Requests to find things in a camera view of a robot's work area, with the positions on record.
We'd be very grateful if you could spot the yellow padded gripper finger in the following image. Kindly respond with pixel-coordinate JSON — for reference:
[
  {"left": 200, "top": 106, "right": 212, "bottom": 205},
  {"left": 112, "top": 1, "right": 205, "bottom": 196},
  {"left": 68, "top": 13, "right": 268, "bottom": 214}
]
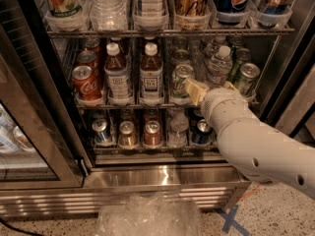
[
  {"left": 185, "top": 78, "right": 210, "bottom": 106},
  {"left": 224, "top": 81, "right": 238, "bottom": 91}
]

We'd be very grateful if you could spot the red cola can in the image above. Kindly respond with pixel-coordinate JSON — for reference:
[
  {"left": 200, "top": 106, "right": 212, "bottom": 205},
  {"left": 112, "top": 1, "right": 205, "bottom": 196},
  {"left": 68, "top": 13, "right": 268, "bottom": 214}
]
[
  {"left": 72, "top": 65, "right": 101, "bottom": 100},
  {"left": 84, "top": 38, "right": 101, "bottom": 58},
  {"left": 78, "top": 50, "right": 103, "bottom": 86}
]

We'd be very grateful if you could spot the gold can bottom shelf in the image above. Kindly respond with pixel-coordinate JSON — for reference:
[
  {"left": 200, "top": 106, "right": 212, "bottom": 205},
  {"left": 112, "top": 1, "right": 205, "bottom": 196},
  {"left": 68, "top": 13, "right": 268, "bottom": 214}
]
[{"left": 119, "top": 121, "right": 137, "bottom": 147}]

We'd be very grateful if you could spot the red can bottom shelf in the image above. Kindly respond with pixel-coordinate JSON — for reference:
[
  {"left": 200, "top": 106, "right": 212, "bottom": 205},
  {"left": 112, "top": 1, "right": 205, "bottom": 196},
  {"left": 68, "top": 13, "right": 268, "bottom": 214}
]
[{"left": 144, "top": 121, "right": 161, "bottom": 146}]

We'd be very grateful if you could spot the small water bottle bottom shelf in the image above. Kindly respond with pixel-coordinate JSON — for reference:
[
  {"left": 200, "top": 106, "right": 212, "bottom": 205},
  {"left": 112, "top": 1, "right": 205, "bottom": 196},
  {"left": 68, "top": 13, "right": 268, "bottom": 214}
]
[{"left": 168, "top": 112, "right": 189, "bottom": 148}]

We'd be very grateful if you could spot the clear water bottle top shelf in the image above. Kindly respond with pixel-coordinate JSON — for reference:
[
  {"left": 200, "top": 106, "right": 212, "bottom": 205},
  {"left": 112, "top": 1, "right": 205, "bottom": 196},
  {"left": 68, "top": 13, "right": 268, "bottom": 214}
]
[{"left": 90, "top": 0, "right": 127, "bottom": 31}]

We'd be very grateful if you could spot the white label bottle top shelf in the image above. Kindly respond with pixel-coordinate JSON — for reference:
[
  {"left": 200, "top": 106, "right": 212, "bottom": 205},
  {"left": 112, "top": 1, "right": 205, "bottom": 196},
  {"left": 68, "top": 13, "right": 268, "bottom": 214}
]
[{"left": 135, "top": 0, "right": 165, "bottom": 26}]

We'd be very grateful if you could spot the red cola can front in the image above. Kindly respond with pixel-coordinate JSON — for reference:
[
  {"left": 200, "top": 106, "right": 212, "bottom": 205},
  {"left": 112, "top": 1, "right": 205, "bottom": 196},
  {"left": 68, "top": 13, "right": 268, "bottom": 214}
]
[{"left": 72, "top": 65, "right": 101, "bottom": 100}]

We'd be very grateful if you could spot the green ginger ale can front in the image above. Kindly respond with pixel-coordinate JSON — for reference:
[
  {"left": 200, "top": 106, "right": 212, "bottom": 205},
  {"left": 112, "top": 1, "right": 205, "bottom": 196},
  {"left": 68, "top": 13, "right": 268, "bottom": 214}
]
[{"left": 233, "top": 63, "right": 260, "bottom": 96}]

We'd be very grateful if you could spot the brown tea bottle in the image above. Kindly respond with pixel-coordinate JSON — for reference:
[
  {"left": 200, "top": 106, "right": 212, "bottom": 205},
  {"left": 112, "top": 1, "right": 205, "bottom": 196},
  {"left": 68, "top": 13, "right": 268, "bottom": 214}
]
[
  {"left": 104, "top": 42, "right": 132, "bottom": 99},
  {"left": 140, "top": 42, "right": 163, "bottom": 106}
]

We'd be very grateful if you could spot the red cola can rear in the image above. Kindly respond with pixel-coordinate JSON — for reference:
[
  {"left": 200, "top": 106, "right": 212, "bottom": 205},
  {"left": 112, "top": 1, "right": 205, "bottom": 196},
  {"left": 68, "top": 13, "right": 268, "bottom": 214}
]
[{"left": 84, "top": 38, "right": 101, "bottom": 58}]

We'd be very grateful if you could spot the water bottle behind front one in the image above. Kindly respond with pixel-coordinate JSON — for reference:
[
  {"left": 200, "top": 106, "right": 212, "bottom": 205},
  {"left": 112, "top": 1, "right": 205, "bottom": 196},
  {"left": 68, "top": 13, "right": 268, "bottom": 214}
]
[{"left": 205, "top": 36, "right": 226, "bottom": 58}]

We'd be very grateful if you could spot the green can second row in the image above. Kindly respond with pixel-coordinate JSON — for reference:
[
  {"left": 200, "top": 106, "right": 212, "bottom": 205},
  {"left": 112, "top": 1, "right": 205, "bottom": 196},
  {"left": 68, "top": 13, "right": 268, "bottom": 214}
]
[{"left": 227, "top": 48, "right": 252, "bottom": 83}]

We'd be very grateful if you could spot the orange cable on floor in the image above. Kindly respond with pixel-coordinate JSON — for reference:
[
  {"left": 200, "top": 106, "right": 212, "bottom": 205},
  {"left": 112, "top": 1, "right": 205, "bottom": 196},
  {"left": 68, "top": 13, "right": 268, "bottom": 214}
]
[{"left": 238, "top": 184, "right": 262, "bottom": 203}]

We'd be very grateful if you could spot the glass fridge door left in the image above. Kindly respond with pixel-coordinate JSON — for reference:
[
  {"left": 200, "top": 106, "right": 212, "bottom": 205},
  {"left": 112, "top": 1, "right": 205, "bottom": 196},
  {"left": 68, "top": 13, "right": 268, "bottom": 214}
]
[{"left": 0, "top": 31, "right": 83, "bottom": 191}]

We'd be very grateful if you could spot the crumpled clear plastic wrap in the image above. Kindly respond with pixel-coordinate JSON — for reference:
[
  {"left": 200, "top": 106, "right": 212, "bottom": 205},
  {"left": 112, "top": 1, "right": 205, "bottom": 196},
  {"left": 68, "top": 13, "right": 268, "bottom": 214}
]
[{"left": 94, "top": 194, "right": 202, "bottom": 236}]

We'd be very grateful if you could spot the clear water bottle shelf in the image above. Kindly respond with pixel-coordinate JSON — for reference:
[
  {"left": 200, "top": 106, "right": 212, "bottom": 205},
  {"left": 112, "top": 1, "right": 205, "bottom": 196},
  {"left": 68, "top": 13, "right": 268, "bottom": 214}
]
[
  {"left": 90, "top": 0, "right": 127, "bottom": 31},
  {"left": 204, "top": 45, "right": 233, "bottom": 88}
]

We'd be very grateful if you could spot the white green soda can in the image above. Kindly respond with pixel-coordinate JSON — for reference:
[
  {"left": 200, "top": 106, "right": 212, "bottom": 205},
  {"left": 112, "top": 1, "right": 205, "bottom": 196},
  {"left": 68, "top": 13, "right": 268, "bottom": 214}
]
[{"left": 171, "top": 64, "right": 195, "bottom": 98}]

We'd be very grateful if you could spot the brown tea bottle left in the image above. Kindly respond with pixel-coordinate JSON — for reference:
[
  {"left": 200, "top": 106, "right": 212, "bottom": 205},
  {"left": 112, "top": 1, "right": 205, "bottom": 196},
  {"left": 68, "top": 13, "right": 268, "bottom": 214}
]
[{"left": 104, "top": 42, "right": 132, "bottom": 99}]

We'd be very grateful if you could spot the stainless steel beverage fridge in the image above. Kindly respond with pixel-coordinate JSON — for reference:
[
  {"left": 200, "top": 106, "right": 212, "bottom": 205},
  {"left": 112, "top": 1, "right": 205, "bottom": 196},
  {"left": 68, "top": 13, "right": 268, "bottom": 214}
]
[{"left": 0, "top": 0, "right": 314, "bottom": 217}]

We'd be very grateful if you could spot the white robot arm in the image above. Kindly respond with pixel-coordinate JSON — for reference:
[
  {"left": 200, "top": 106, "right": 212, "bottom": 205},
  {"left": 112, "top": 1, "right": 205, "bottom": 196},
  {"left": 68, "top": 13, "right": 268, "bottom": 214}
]
[{"left": 185, "top": 78, "right": 315, "bottom": 199}]

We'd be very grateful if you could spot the silver can behind soda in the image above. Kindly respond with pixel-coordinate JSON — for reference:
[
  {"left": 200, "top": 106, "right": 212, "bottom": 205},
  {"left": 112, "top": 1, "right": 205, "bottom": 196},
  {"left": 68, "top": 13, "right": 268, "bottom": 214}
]
[{"left": 171, "top": 49, "right": 191, "bottom": 66}]

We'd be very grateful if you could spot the blue can bottom left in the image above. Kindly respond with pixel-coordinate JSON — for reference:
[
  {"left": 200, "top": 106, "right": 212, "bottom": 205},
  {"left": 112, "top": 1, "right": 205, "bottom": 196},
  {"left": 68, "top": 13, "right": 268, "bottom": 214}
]
[{"left": 92, "top": 119, "right": 112, "bottom": 143}]

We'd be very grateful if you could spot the brown tea bottle right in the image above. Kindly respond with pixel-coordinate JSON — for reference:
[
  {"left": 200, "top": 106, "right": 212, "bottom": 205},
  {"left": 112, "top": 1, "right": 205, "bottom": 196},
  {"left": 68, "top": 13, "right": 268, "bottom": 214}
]
[{"left": 140, "top": 42, "right": 163, "bottom": 106}]

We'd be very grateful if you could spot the black cable on floor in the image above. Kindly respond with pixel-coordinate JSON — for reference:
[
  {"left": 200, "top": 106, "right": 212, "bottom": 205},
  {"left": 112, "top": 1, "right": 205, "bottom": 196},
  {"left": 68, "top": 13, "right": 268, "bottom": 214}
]
[{"left": 0, "top": 217, "right": 45, "bottom": 236}]

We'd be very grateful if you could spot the dark blue can bottom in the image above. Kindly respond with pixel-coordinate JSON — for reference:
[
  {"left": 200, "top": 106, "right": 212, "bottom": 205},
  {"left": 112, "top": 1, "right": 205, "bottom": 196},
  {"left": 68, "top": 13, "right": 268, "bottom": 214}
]
[{"left": 191, "top": 119, "right": 213, "bottom": 145}]

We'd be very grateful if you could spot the blue red bottle top right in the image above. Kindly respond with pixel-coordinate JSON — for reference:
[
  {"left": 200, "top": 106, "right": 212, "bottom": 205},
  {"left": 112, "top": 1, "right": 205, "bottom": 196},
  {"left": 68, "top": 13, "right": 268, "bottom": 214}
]
[{"left": 258, "top": 0, "right": 290, "bottom": 30}]

